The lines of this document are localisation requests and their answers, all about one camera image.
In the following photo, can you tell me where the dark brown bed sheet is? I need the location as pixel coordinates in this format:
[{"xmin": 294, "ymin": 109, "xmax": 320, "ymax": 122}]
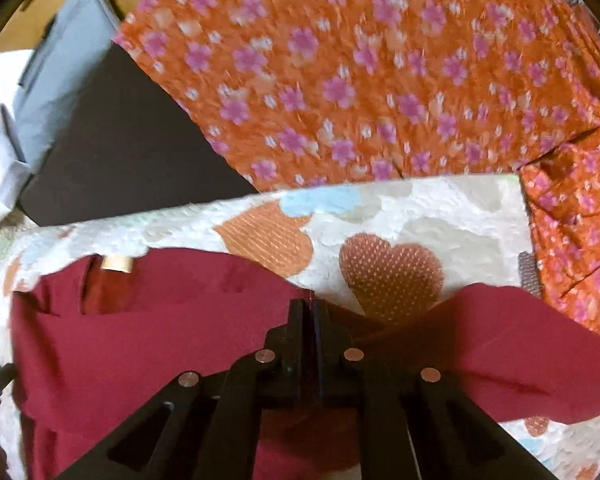
[{"xmin": 19, "ymin": 44, "xmax": 255, "ymax": 226}]

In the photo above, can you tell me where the dark red small garment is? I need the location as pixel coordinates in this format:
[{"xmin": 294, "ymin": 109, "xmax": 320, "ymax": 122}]
[{"xmin": 10, "ymin": 248, "xmax": 600, "ymax": 479}]

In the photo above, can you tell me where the cream quilted patchwork blanket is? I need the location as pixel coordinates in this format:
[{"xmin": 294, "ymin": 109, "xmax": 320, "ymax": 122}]
[{"xmin": 0, "ymin": 173, "xmax": 600, "ymax": 480}]

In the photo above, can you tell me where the orange floral fabric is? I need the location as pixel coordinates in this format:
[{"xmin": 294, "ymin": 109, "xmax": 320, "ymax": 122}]
[{"xmin": 116, "ymin": 0, "xmax": 600, "ymax": 334}]

